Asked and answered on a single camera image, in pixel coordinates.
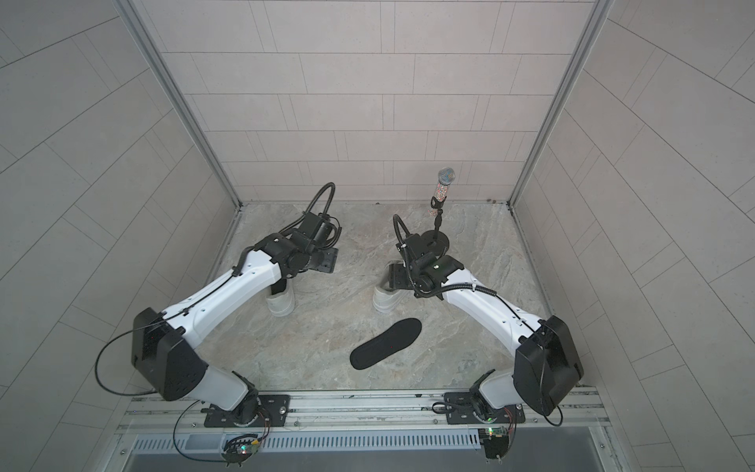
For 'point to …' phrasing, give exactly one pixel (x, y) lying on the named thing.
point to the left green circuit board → (239, 448)
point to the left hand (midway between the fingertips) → (330, 253)
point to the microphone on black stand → (438, 238)
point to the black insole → (399, 336)
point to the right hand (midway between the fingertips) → (396, 277)
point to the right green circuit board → (495, 441)
